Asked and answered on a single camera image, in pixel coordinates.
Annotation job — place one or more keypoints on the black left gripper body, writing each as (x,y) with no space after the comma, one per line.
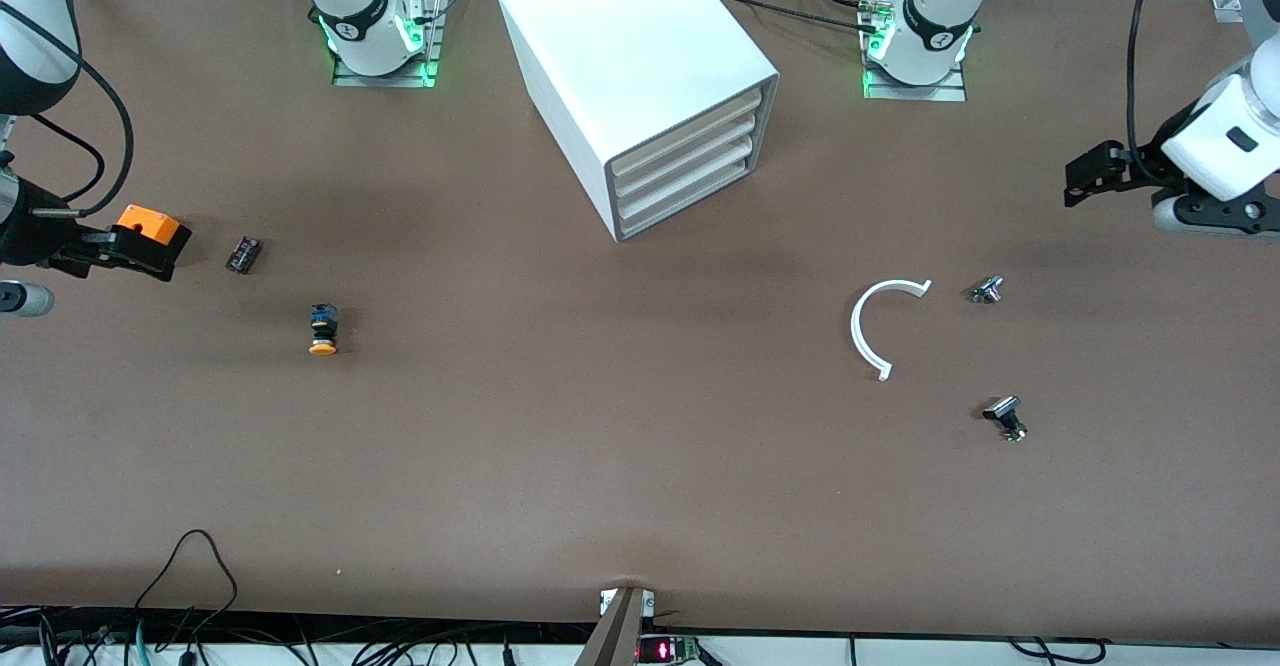
(1143,163)

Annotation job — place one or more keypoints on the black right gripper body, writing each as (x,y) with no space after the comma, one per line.
(28,233)

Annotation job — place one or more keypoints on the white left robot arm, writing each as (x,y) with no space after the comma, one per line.
(935,6)

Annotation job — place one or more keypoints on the yellow push button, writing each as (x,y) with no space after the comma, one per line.
(323,331)

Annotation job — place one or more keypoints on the orange box with black base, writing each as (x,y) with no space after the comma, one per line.
(150,221)

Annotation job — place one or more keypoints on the small black contact block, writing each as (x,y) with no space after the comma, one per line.
(243,255)

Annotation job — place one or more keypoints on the small silver knob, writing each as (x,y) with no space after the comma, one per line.
(987,290)

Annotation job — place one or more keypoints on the white curved plastic arc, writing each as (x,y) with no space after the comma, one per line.
(856,331)

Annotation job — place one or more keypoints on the device with red LED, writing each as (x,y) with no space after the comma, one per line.
(665,650)

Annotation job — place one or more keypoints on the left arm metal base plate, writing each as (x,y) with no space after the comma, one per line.
(915,93)

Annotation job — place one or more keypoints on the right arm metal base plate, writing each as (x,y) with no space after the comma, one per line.
(385,79)

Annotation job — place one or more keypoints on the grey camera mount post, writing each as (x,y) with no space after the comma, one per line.
(615,636)

